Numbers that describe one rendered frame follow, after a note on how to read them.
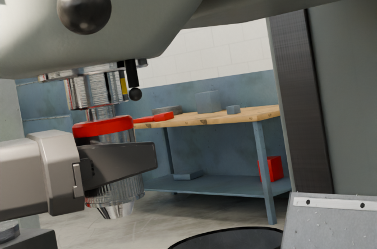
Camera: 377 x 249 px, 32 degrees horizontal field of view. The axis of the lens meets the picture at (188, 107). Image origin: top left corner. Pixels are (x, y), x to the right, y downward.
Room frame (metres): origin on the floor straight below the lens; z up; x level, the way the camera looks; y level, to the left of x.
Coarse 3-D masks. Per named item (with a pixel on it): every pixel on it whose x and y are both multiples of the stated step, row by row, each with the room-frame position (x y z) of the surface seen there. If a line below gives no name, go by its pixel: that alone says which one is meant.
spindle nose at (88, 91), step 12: (108, 72) 0.49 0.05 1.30; (120, 72) 0.50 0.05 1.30; (72, 84) 0.49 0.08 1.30; (84, 84) 0.49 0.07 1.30; (96, 84) 0.49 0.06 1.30; (108, 84) 0.49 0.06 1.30; (120, 84) 0.50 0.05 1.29; (72, 96) 0.50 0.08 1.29; (84, 96) 0.49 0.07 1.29; (96, 96) 0.49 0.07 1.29; (108, 96) 0.49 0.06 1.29; (120, 96) 0.50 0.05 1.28; (72, 108) 0.50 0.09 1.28; (84, 108) 0.49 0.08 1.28
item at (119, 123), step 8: (104, 120) 0.50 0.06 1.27; (112, 120) 0.49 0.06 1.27; (120, 120) 0.50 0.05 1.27; (128, 120) 0.50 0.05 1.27; (72, 128) 0.50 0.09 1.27; (80, 128) 0.49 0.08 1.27; (88, 128) 0.49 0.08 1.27; (96, 128) 0.49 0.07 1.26; (104, 128) 0.49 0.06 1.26; (112, 128) 0.49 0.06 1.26; (120, 128) 0.49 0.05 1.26; (128, 128) 0.50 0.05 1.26; (80, 136) 0.49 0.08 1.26; (88, 136) 0.49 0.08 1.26
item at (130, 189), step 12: (120, 132) 0.49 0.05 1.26; (132, 132) 0.51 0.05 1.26; (84, 144) 0.49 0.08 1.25; (132, 180) 0.50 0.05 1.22; (96, 192) 0.49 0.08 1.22; (108, 192) 0.49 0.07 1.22; (120, 192) 0.49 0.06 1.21; (132, 192) 0.50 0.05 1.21; (144, 192) 0.51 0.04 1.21; (96, 204) 0.49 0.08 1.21; (108, 204) 0.49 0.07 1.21; (120, 204) 0.49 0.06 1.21
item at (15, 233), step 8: (0, 224) 0.75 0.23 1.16; (8, 224) 0.74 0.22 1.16; (16, 224) 0.74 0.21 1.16; (0, 232) 0.71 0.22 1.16; (8, 232) 0.72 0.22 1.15; (16, 232) 0.73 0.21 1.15; (24, 232) 0.75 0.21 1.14; (32, 232) 0.74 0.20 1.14; (40, 232) 0.74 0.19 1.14; (48, 232) 0.74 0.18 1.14; (0, 240) 0.71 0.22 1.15; (8, 240) 0.72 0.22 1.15; (16, 240) 0.71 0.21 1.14; (24, 240) 0.71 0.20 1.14; (32, 240) 0.72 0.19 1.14; (40, 240) 0.73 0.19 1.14; (48, 240) 0.74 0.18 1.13; (56, 240) 0.75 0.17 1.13; (0, 248) 0.69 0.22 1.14; (8, 248) 0.70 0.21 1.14; (16, 248) 0.70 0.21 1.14; (24, 248) 0.71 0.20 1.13; (32, 248) 0.72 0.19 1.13; (40, 248) 0.73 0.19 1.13; (48, 248) 0.73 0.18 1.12; (56, 248) 0.74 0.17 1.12
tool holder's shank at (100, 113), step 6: (90, 108) 0.50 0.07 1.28; (96, 108) 0.50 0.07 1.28; (102, 108) 0.50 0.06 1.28; (108, 108) 0.50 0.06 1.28; (114, 108) 0.51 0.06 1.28; (90, 114) 0.50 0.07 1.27; (96, 114) 0.50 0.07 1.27; (102, 114) 0.50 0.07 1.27; (108, 114) 0.50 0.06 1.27; (114, 114) 0.51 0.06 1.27; (90, 120) 0.50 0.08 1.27; (96, 120) 0.50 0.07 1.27; (102, 120) 0.50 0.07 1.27
